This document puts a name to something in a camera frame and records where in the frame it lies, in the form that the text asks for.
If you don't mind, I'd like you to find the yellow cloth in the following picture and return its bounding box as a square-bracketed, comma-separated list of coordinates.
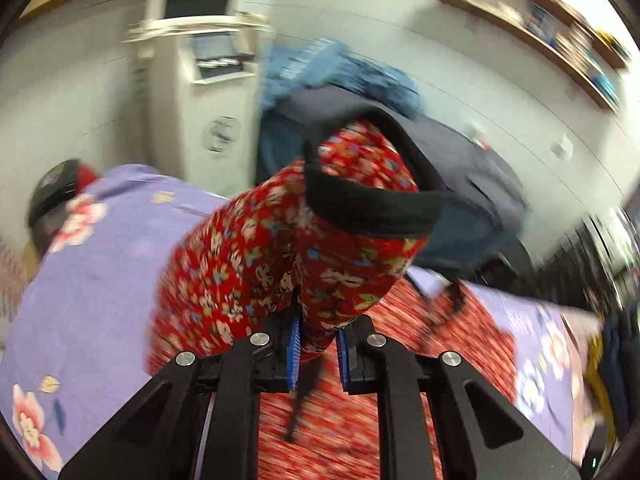
[582, 335, 621, 461]

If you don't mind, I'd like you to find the purple floral bed sheet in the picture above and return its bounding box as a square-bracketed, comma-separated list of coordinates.
[0, 164, 608, 480]

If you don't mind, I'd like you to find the pile of blue dark clothes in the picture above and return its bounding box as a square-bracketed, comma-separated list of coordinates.
[255, 40, 531, 271]

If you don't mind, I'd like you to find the red floral padded jacket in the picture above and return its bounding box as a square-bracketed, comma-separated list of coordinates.
[145, 107, 521, 480]

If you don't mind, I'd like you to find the dark grey blanket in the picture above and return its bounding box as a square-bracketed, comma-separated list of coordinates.
[277, 85, 528, 231]

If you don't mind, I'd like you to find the white floor-standing machine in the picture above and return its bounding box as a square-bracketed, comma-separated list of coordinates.
[127, 0, 273, 193]

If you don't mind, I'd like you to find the black wire rack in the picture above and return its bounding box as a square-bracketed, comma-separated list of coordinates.
[540, 205, 640, 311]

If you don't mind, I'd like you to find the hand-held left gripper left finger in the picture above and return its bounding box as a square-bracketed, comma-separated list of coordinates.
[59, 317, 303, 480]

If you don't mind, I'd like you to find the navy cloth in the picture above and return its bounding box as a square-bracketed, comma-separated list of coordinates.
[600, 300, 640, 411]

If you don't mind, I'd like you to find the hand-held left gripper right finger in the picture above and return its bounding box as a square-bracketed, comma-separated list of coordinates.
[337, 327, 581, 480]

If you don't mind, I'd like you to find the black and red cap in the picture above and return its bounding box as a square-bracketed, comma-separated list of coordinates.
[27, 159, 101, 231]

